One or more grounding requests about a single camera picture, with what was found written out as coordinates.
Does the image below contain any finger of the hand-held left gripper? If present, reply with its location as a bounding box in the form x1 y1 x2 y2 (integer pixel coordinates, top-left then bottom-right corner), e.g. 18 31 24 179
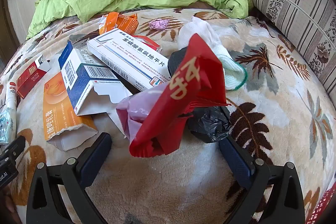
0 135 26 161

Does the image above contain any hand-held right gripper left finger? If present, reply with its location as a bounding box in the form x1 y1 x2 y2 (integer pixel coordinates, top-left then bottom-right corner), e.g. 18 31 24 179
26 132 113 224

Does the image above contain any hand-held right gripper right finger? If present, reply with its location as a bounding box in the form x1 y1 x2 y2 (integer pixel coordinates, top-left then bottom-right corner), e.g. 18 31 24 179
218 135 306 224

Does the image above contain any orange medicine box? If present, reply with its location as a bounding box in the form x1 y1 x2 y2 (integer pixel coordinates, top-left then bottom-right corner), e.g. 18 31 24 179
43 72 99 151

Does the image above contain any blue patterned medicine box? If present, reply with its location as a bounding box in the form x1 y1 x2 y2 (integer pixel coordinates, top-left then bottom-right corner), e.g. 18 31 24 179
66 63 134 135

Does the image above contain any red bag with gold print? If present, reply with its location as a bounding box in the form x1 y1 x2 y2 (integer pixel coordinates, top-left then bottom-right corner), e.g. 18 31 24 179
129 33 231 157

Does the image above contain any long white medicine box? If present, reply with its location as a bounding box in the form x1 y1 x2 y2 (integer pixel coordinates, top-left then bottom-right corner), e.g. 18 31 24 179
87 28 171 89

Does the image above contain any red and white packet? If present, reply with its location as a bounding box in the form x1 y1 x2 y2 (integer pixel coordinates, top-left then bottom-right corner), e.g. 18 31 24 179
135 34 163 52

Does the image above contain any white sock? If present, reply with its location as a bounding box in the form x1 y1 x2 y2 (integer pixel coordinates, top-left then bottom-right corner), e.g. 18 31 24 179
178 16 233 62

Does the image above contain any orange snack wrapper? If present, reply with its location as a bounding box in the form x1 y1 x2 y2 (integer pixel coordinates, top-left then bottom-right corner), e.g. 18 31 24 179
98 12 139 35

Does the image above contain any purple paper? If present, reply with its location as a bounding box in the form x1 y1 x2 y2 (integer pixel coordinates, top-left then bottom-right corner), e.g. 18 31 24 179
149 18 170 30

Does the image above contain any white tube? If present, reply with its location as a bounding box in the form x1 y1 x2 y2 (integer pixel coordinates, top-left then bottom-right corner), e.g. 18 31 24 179
5 81 17 111

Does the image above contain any black plastic bag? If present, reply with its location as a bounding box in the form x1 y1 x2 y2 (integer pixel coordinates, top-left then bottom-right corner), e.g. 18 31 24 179
187 106 231 144

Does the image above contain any leaf print blanket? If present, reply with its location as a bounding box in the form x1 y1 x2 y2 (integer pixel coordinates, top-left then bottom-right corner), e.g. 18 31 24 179
0 7 336 224

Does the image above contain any red cigarette pack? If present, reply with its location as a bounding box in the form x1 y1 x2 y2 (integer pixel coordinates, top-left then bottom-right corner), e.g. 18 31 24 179
16 54 51 99

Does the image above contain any pink plastic bag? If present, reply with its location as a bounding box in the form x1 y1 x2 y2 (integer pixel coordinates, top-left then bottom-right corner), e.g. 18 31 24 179
116 89 168 140

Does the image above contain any white cloth with green trim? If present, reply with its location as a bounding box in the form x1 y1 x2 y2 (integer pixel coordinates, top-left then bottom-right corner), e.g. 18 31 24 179
218 54 248 90

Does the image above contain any red patterned cloth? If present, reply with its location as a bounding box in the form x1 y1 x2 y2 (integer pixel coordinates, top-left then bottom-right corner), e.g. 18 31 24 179
312 182 336 224

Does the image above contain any black object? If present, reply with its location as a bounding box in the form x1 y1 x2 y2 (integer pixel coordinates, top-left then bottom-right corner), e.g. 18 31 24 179
168 47 189 77

